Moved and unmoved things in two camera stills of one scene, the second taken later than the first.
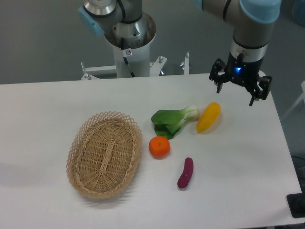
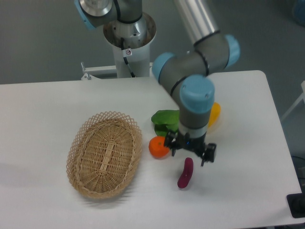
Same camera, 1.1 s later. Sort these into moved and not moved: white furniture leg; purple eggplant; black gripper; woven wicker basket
Moved: black gripper
Not moved: purple eggplant; white furniture leg; woven wicker basket
